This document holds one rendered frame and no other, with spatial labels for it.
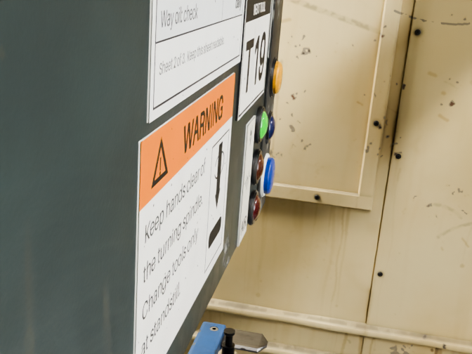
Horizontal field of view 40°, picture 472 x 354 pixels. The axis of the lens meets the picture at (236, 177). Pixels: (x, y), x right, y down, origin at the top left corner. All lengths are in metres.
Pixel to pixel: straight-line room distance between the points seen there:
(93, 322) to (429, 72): 1.07
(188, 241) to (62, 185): 0.14
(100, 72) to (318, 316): 1.24
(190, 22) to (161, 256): 0.09
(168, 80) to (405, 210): 1.08
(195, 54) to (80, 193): 0.11
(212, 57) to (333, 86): 0.93
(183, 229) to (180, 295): 0.03
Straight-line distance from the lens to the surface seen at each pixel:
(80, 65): 0.17
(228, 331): 0.87
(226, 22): 0.33
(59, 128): 0.16
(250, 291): 1.39
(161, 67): 0.23
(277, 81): 0.50
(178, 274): 0.29
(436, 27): 1.22
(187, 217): 0.29
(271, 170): 0.52
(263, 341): 1.07
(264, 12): 0.44
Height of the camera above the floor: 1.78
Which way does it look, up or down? 18 degrees down
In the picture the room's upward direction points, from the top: 4 degrees clockwise
